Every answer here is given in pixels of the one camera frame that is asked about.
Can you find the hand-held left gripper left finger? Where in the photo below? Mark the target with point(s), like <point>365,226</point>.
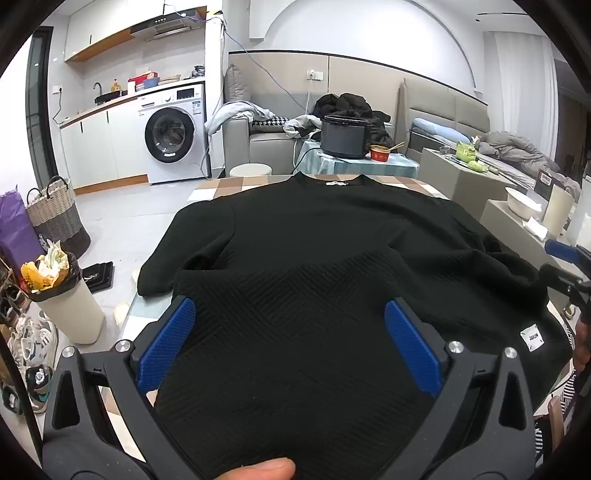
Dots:
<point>166,341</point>

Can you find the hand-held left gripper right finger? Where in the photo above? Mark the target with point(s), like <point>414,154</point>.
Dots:
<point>413,350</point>

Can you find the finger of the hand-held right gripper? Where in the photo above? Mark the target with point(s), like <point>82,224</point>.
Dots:
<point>563,251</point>
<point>565,282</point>

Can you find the black knit sweater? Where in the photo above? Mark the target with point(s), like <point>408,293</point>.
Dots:
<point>300,258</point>

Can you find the person's right forearm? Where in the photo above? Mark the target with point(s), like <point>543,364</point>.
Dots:
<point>582,346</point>

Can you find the pile of black clothes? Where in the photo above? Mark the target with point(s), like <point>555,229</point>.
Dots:
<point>351,104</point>

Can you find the person's left hand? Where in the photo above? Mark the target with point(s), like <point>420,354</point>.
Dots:
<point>258,470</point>

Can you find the white napkin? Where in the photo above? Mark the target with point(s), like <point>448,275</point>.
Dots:
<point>535,228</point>

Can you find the white cylinder bin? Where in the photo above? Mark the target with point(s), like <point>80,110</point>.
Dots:
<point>556,210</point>

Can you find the low grey cabinet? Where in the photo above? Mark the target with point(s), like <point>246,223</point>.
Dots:
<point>512,240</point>

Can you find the white bowl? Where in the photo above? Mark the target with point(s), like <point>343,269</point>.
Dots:
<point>521,205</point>

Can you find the black box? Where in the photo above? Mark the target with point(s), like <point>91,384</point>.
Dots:
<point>549,182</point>

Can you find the person's striped clothing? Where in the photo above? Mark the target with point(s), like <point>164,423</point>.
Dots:
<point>572,392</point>

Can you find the white trash bin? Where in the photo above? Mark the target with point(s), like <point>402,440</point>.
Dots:
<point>78,314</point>

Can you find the grey blanket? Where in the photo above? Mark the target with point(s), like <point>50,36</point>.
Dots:
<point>517,147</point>

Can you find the wooden chair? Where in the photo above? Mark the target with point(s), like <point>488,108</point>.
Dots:
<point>554,420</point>

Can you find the tall grey cabinet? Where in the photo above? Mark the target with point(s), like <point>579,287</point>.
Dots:
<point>457,180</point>

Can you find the group of shoes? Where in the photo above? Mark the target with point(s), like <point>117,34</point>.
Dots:
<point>32,341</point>

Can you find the green toy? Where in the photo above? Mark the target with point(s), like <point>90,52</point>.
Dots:
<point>466,152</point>

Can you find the woven basket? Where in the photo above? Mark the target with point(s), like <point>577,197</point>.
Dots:
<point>55,217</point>

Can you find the white curtain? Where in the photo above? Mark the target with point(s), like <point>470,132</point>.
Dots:
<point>526,83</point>

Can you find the blue pillow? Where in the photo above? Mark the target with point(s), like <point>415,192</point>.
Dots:
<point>438,129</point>

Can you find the purple bag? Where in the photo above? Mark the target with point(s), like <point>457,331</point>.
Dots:
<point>16,230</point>

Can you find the white round stool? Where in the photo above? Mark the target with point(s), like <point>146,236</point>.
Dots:
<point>249,170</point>

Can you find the wooden chopsticks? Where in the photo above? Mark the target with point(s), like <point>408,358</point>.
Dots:
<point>397,146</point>

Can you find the grey sofa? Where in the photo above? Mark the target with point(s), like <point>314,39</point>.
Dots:
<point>268,147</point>
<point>434,101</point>

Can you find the red bowl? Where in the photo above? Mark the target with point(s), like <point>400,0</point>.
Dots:
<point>379,154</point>

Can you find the white base cabinets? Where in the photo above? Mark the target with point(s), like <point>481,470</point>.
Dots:
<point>101,147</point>

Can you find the white washing machine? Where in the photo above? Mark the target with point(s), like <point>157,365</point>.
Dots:
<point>168,134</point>

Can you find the small table with teal cloth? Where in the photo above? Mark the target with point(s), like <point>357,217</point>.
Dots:
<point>314,161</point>

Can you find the dark rice cooker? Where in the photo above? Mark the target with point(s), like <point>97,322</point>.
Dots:
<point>344,136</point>

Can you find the white garment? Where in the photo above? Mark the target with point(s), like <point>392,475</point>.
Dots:
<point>233,115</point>

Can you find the houndstooth cushion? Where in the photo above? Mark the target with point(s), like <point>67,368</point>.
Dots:
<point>270,124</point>

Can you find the black kitchen sink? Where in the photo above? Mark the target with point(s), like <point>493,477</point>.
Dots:
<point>108,97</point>

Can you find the light grey garment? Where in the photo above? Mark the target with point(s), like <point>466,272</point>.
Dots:
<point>300,124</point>

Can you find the dark glass door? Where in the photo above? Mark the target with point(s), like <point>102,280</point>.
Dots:
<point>37,110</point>

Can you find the red packet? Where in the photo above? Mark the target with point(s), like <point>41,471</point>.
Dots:
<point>138,78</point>

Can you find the grey pillow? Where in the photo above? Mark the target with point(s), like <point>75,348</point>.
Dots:
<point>236,85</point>

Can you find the range hood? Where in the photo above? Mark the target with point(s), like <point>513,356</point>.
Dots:
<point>166,25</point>

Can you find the white wall socket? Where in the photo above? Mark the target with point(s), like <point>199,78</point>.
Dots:
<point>315,74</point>

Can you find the white wall cabinets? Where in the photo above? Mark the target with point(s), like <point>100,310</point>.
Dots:
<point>106,32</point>

